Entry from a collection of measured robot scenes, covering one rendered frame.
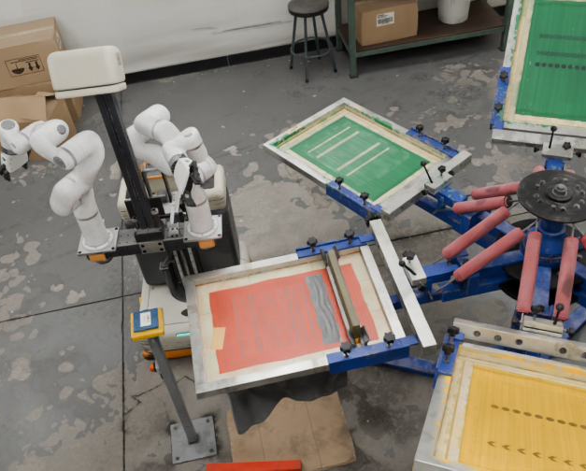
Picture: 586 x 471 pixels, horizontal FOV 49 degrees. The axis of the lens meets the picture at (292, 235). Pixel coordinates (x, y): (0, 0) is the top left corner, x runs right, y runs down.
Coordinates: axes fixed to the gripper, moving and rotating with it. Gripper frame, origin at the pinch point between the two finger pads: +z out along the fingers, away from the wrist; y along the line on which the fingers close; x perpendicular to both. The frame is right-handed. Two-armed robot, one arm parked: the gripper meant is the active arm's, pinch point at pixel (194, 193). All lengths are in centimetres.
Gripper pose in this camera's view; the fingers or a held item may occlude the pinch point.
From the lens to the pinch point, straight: 221.2
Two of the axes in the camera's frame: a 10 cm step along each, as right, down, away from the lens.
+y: -3.4, 7.7, 5.4
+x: -8.5, -0.1, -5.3
